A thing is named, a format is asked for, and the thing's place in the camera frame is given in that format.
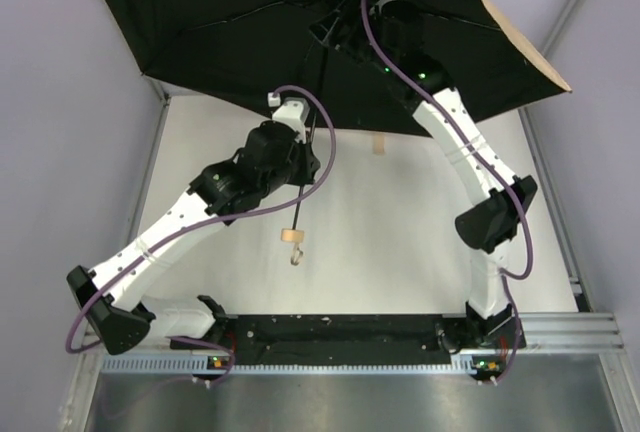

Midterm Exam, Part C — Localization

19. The aluminium frame post left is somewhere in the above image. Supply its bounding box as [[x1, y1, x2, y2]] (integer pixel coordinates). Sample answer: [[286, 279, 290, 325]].
[[56, 80, 171, 431]]

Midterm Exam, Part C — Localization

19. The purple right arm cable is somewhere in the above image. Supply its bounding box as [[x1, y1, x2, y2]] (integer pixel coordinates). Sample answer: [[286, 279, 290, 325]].
[[359, 0, 534, 388]]

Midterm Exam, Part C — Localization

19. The beige and black folding umbrella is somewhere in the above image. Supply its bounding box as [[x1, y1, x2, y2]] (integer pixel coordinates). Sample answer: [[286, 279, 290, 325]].
[[105, 0, 569, 135]]

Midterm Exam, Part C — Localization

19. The aluminium frame post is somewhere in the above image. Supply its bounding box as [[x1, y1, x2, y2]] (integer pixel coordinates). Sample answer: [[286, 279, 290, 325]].
[[521, 0, 639, 431], [56, 80, 171, 431]]

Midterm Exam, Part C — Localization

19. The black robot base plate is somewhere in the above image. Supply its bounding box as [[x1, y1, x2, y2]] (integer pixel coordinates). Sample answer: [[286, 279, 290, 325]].
[[169, 314, 526, 366]]

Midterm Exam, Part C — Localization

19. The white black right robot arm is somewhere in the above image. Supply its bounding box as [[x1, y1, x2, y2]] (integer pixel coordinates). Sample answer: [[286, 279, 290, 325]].
[[310, 0, 537, 345]]

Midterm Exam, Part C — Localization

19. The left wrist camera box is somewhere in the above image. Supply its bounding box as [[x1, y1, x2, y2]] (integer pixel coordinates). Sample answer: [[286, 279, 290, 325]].
[[267, 92, 310, 144]]

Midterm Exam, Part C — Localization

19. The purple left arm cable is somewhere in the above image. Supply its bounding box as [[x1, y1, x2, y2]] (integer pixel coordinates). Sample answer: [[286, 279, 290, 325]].
[[64, 84, 336, 356]]

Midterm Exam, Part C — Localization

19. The aluminium frame rail front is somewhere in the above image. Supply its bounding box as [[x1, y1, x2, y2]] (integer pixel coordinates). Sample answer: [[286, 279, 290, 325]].
[[101, 313, 624, 382]]

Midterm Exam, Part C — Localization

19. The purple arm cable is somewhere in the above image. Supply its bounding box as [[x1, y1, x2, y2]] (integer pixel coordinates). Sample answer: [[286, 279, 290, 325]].
[[64, 84, 336, 356], [359, 0, 534, 388]]

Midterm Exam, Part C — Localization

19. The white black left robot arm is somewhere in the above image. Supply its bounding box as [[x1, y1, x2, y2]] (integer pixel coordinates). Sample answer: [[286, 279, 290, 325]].
[[66, 116, 320, 355]]

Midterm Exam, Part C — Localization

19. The aluminium frame post right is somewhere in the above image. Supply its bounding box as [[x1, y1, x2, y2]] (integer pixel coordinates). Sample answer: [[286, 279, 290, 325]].
[[521, 0, 639, 431]]

